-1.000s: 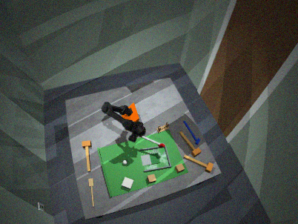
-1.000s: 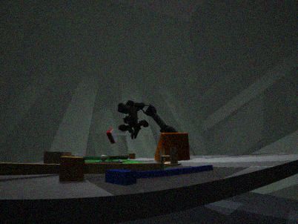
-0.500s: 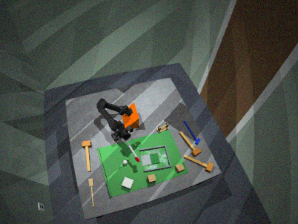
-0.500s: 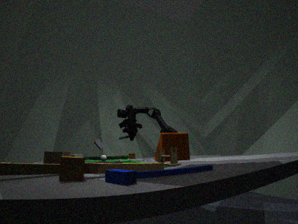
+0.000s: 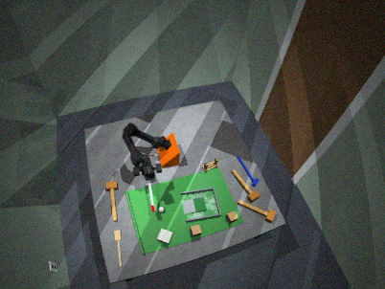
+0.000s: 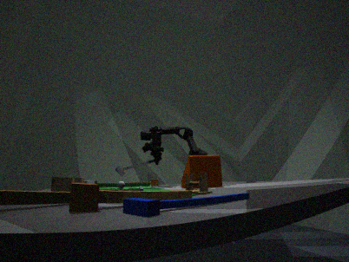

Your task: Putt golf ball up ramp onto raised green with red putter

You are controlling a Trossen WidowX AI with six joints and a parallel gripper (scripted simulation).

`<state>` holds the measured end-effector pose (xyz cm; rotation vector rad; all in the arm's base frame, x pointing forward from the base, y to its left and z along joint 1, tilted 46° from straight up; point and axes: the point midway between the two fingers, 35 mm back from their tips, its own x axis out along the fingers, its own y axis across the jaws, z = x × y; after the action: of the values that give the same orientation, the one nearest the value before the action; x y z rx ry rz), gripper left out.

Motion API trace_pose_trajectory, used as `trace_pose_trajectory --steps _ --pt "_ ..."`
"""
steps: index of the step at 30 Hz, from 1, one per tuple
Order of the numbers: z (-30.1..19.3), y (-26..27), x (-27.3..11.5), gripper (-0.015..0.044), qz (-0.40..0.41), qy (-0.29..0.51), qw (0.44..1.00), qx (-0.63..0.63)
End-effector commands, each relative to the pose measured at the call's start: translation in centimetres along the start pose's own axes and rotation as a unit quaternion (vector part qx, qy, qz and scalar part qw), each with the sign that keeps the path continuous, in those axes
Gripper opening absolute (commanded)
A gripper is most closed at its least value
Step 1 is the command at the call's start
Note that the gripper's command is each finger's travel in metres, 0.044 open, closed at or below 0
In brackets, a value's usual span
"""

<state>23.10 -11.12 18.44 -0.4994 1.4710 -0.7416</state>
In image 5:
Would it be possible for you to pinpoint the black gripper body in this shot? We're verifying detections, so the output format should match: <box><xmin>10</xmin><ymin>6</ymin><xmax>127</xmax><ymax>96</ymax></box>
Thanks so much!
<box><xmin>133</xmin><ymin>164</ymin><xmax>162</xmax><ymax>176</ymax></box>

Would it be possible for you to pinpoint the green putting mat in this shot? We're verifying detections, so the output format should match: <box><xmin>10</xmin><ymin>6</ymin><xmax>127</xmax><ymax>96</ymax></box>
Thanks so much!
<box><xmin>128</xmin><ymin>167</ymin><xmax>243</xmax><ymax>254</ymax></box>

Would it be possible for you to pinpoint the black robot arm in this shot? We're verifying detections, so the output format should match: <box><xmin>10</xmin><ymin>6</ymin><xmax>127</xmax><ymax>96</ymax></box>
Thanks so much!
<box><xmin>122</xmin><ymin>123</ymin><xmax>171</xmax><ymax>181</ymax></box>

